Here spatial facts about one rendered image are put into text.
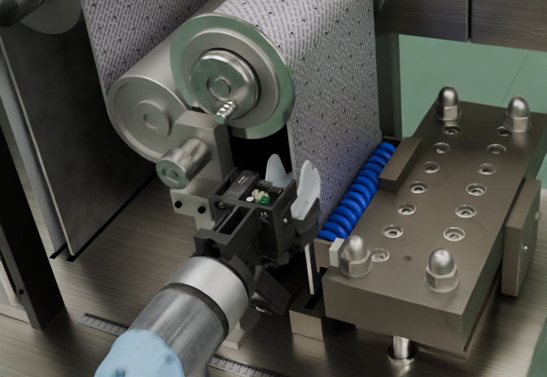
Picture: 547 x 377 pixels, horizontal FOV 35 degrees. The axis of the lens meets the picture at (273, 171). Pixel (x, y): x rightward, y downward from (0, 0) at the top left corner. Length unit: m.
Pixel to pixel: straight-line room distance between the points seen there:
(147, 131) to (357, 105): 0.26
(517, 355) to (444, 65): 2.44
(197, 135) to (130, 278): 0.35
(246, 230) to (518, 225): 0.36
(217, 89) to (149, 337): 0.28
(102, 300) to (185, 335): 0.46
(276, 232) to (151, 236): 0.46
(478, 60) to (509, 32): 2.32
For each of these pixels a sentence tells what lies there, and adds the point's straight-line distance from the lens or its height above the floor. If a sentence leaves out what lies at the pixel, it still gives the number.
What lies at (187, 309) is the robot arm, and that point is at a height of 1.16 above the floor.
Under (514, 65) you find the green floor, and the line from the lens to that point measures 3.43.
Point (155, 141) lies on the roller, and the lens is 1.03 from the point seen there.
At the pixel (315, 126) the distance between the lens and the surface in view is 0.96.
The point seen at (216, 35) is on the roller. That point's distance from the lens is 0.88.
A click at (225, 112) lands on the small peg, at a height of 1.24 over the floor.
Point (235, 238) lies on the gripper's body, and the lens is 0.81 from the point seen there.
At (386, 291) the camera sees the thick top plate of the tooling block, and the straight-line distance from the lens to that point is 0.95.
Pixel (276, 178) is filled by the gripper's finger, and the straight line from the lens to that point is 0.94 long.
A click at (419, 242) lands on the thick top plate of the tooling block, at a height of 1.03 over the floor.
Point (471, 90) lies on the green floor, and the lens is 3.26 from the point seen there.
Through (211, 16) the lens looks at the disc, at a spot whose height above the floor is 1.32.
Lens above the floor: 1.69
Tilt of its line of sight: 36 degrees down
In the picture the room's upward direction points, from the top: 8 degrees counter-clockwise
